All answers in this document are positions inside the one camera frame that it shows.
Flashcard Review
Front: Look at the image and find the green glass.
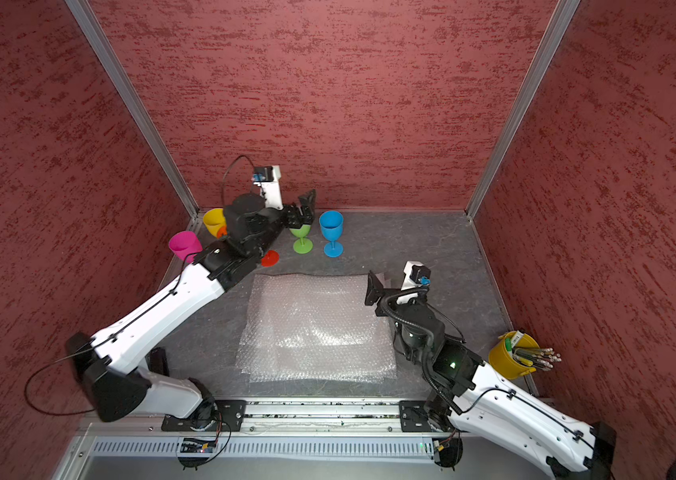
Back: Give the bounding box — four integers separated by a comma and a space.
290, 224, 313, 255

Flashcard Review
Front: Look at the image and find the blue glass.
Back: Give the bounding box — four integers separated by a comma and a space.
319, 211, 344, 258

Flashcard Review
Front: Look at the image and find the red glass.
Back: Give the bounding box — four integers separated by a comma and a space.
261, 250, 280, 268

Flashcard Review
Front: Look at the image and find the yellow glass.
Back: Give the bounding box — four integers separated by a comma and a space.
203, 208, 227, 238

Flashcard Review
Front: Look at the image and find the pink glass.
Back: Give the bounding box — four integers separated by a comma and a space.
168, 231, 203, 264

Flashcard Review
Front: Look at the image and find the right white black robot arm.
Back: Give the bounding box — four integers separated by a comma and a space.
364, 265, 616, 479

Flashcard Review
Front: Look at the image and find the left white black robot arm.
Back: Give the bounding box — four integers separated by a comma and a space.
66, 182, 316, 430

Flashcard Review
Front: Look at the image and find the yellow pen cup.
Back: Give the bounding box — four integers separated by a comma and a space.
488, 331, 536, 380

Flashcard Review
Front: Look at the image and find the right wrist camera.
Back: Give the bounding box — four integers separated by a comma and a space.
396, 261, 431, 305

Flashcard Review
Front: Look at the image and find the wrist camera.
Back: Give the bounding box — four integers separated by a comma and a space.
396, 261, 431, 305
252, 165, 283, 210

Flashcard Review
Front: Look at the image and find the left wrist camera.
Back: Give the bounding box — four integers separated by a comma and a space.
252, 165, 283, 210

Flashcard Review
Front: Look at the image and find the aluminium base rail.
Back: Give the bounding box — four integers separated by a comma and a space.
54, 398, 528, 479

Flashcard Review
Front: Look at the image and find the left aluminium corner post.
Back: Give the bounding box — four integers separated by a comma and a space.
65, 0, 200, 221

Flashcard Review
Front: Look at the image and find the aluminium corner post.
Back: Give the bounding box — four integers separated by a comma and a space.
465, 0, 580, 222
65, 0, 200, 221

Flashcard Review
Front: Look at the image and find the right aluminium corner post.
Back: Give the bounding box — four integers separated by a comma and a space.
465, 0, 580, 222

